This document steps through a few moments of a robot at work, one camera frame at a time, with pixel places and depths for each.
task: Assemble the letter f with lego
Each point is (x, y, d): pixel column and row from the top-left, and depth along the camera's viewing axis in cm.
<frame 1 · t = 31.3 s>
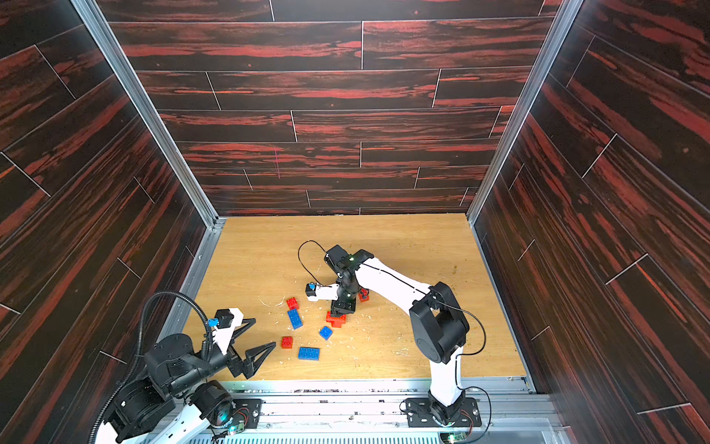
left hand: (264, 334, 65), fingers open
right hand: (344, 302, 88), fingers open
red small lego brick far: (292, 303, 93), point 4 cm above the table
red small lego brick near: (287, 342, 87), on the table
long blue lego brick far: (295, 318, 92), point 2 cm above the table
small blue lego brick: (325, 332, 88), point 2 cm above the table
long blue lego brick near: (311, 353, 84), point 3 cm above the table
long red lego brick: (336, 322, 90), point 3 cm above the table

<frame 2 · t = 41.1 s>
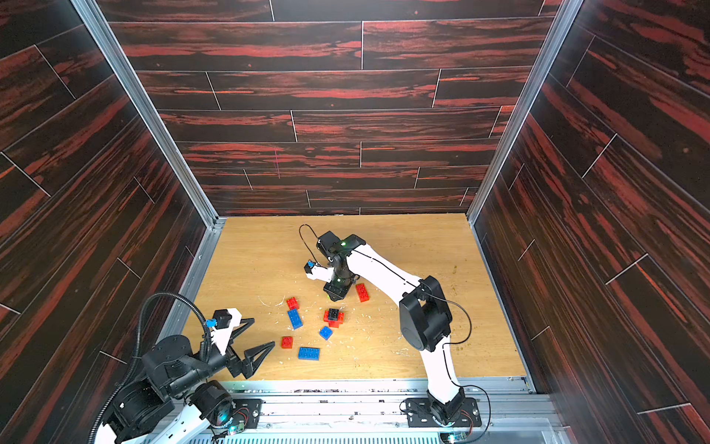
left hand: (263, 334, 65), fingers open
right hand: (342, 288, 89), fingers open
black small lego brick: (333, 314, 86), point 8 cm above the table
the other named things where they were.

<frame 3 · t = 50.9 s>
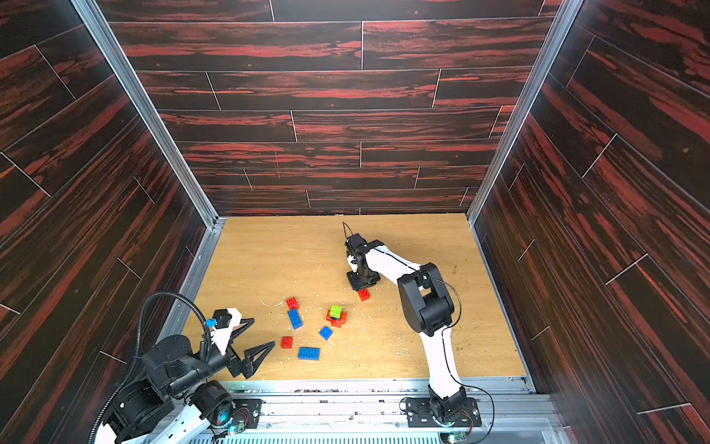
left hand: (263, 334, 65), fingers open
right hand: (366, 283, 100), fingers open
green small lego brick: (336, 311, 86), point 9 cm above the table
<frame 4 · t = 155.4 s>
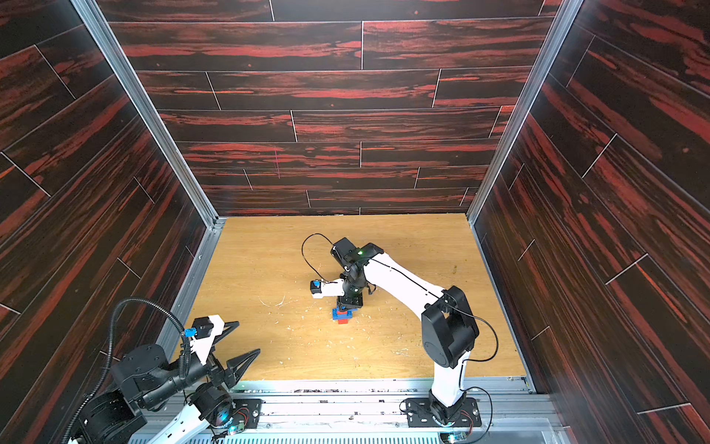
left hand: (247, 338, 61), fingers open
right hand: (349, 295, 86), fingers open
long blue lego brick far: (336, 316, 88), point 6 cm above the table
